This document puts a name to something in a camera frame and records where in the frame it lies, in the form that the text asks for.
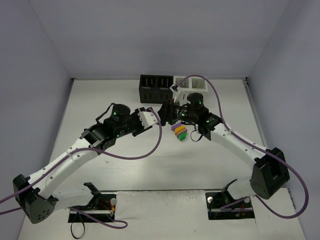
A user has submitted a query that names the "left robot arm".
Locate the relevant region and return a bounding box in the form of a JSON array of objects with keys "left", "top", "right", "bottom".
[{"left": 13, "top": 103, "right": 158, "bottom": 224}]

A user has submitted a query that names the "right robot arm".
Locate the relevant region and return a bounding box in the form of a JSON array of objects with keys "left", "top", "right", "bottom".
[{"left": 158, "top": 93, "right": 290, "bottom": 200}]

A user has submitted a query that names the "yellow curved lego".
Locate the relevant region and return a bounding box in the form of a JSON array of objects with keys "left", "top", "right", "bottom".
[{"left": 174, "top": 125, "right": 186, "bottom": 134}]

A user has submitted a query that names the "pink patterned lego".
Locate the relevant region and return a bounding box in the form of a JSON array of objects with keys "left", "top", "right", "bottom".
[{"left": 175, "top": 128, "right": 188, "bottom": 137}]

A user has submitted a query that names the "purple curved lego top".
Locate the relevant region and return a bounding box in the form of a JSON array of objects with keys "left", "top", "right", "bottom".
[{"left": 171, "top": 122, "right": 182, "bottom": 132}]

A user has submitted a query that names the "dark green lego piece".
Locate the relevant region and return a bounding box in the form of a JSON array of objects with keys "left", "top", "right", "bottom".
[{"left": 177, "top": 133, "right": 188, "bottom": 142}]

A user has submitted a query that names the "white slotted double container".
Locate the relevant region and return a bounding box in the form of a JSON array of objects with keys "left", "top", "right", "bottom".
[{"left": 173, "top": 76, "right": 208, "bottom": 105}]

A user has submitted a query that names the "black slotted double container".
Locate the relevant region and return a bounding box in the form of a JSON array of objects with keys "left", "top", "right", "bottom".
[{"left": 138, "top": 74, "right": 174, "bottom": 104}]

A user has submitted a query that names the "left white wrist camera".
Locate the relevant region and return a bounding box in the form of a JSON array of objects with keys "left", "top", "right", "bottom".
[{"left": 137, "top": 111, "right": 158, "bottom": 129}]

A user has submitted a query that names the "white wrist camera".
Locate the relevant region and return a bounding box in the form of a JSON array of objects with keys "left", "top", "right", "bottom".
[
  {"left": 169, "top": 84, "right": 181, "bottom": 103},
  {"left": 137, "top": 111, "right": 158, "bottom": 129}
]

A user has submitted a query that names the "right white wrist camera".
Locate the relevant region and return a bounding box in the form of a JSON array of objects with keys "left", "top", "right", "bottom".
[{"left": 169, "top": 84, "right": 181, "bottom": 103}]

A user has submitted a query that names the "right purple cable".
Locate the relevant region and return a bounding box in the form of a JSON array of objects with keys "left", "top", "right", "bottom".
[{"left": 174, "top": 74, "right": 310, "bottom": 220}]

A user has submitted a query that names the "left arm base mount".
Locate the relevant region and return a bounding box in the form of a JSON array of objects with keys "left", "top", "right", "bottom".
[{"left": 74, "top": 182, "right": 117, "bottom": 223}]

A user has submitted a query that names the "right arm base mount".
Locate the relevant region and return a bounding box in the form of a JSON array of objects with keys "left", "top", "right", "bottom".
[{"left": 205, "top": 179, "right": 255, "bottom": 221}]

